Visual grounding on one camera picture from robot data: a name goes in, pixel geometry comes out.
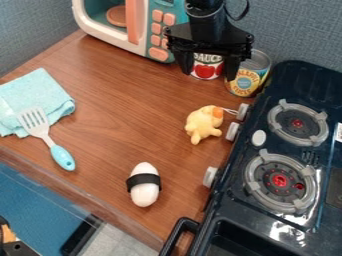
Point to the red sauce can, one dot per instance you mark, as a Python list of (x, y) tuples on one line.
[(206, 66)]

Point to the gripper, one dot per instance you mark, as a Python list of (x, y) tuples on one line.
[(208, 31)]

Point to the light blue cloth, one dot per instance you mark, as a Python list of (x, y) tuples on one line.
[(31, 96)]

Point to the yellow plush duck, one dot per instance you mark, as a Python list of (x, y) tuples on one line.
[(203, 124)]

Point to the toy microwave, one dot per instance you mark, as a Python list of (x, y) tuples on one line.
[(132, 25)]

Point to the blue spatula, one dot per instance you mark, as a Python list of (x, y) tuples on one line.
[(45, 134)]

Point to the toy stove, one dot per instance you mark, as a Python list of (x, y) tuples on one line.
[(276, 163)]

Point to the yellow pineapple can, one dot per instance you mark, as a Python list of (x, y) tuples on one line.
[(249, 75)]

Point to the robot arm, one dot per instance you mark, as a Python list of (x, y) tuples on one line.
[(204, 4)]

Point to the white toy sushi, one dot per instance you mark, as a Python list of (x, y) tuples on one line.
[(144, 188)]

